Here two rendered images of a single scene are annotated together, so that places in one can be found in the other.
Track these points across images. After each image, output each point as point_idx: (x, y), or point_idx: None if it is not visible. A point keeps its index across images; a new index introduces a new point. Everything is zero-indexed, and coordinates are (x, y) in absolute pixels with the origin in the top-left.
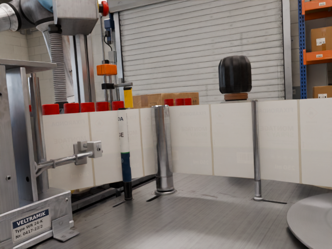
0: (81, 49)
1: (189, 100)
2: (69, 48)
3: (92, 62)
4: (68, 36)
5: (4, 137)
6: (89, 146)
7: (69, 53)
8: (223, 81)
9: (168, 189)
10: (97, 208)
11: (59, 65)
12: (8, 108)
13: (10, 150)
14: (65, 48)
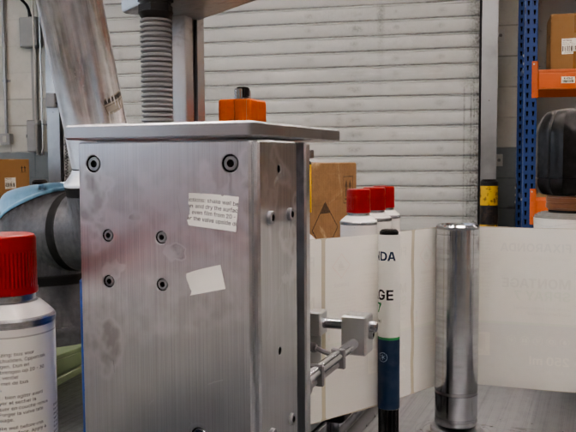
0: (188, 55)
1: (391, 191)
2: (107, 41)
3: (204, 88)
4: (104, 8)
5: (290, 319)
6: (349, 327)
7: (106, 53)
8: (555, 166)
9: (471, 425)
10: None
11: (165, 100)
12: (296, 247)
13: (294, 351)
14: (98, 39)
